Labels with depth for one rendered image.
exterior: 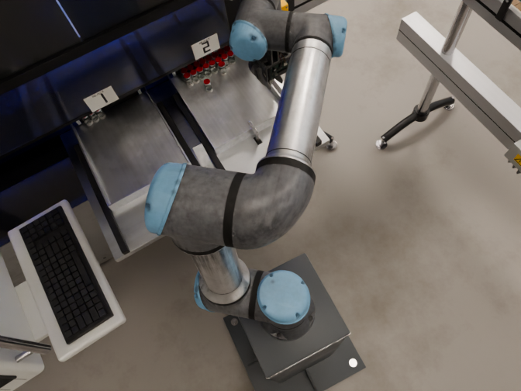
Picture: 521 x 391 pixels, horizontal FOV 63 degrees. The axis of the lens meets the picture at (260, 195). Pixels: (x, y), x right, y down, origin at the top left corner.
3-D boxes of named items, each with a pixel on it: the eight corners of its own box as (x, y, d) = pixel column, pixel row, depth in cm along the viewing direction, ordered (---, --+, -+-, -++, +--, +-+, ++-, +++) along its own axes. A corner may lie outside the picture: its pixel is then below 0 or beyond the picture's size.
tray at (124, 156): (74, 127, 137) (68, 121, 134) (146, 91, 140) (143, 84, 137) (112, 211, 123) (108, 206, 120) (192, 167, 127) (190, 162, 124)
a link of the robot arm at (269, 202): (308, 243, 56) (350, -3, 78) (227, 230, 58) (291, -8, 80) (305, 271, 67) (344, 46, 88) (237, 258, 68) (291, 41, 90)
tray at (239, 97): (168, 79, 142) (165, 72, 138) (237, 45, 145) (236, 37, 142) (216, 154, 128) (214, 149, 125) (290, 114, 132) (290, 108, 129)
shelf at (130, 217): (62, 138, 138) (59, 135, 136) (250, 43, 148) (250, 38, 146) (117, 262, 119) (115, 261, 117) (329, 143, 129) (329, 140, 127)
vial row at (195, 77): (185, 83, 140) (182, 74, 136) (233, 59, 143) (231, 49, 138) (188, 88, 139) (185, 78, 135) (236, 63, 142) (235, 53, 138)
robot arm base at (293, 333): (325, 324, 114) (327, 318, 105) (274, 351, 112) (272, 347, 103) (298, 274, 120) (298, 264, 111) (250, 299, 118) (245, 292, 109)
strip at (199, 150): (196, 157, 128) (192, 147, 123) (205, 153, 129) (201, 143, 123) (218, 194, 123) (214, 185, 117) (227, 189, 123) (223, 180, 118)
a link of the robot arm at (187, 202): (256, 326, 105) (227, 228, 58) (198, 314, 107) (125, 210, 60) (266, 279, 111) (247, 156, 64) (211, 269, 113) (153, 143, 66)
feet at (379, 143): (371, 142, 226) (376, 127, 213) (447, 98, 233) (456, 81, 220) (381, 153, 223) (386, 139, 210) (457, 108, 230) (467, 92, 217)
